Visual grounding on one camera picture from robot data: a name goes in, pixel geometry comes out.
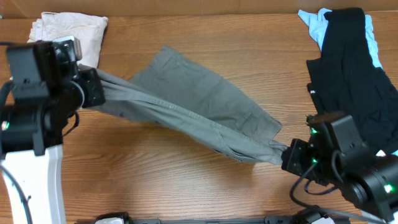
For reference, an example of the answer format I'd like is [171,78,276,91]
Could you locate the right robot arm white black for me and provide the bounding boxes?
[282,111,397,222]

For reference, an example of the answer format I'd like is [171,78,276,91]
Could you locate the light blue garment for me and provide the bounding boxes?
[298,8,386,76]

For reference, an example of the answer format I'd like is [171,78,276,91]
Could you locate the grey shorts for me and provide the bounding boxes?
[95,46,287,164]

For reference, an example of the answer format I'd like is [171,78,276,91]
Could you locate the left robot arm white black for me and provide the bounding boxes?
[1,36,105,223]

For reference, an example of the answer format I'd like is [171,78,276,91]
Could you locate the folded beige shorts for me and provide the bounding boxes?
[28,12,108,68]

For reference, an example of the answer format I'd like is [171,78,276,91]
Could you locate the black garment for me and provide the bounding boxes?
[307,8,397,154]

